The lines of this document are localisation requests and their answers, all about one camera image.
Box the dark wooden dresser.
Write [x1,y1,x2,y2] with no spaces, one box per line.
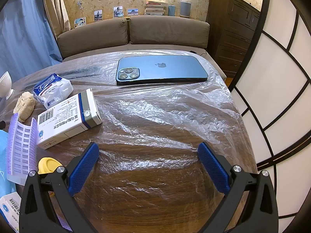
[206,0,261,78]

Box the brown sofa back cushion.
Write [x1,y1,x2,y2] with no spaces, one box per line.
[56,17,128,58]
[129,15,211,50]

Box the yellow bottle cap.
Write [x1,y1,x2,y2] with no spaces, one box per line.
[38,158,65,175]

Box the grey cylinder speaker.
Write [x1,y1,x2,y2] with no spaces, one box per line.
[180,1,191,18]

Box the blue smartphone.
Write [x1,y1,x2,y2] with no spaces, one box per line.
[116,55,209,86]

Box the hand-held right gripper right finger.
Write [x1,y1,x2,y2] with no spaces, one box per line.
[197,142,279,233]

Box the beige curtain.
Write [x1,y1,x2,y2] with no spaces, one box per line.
[41,0,71,38]

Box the white medicine box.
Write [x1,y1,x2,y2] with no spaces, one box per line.
[36,88,102,150]
[0,192,22,233]

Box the light blue paper bag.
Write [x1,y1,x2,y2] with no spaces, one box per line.
[0,130,17,199]

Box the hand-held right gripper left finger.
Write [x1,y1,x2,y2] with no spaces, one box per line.
[19,142,100,233]

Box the blue white tissue pack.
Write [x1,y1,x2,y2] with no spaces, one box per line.
[33,73,74,110]

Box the ball of white dough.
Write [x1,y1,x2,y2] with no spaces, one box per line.
[13,91,37,123]

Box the stack of books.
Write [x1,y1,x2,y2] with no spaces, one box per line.
[144,1,169,16]

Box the brown sofa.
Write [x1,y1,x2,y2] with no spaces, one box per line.
[56,15,226,78]

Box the blue curtain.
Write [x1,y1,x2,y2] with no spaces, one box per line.
[0,0,64,83]

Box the white footed cup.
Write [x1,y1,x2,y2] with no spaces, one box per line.
[0,71,14,100]

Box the black framed sliding screen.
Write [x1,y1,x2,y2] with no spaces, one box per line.
[228,0,311,224]

